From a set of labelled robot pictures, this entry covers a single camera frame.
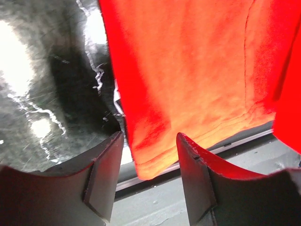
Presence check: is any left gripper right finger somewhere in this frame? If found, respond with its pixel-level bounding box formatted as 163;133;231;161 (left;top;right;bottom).
176;133;301;226

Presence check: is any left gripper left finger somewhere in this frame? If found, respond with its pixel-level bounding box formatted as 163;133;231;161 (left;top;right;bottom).
0;132;124;226

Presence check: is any red t-shirt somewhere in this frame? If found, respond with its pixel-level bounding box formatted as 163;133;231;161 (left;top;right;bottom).
100;0;301;180

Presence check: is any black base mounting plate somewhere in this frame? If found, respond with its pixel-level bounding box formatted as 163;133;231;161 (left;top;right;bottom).
111;134;301;226

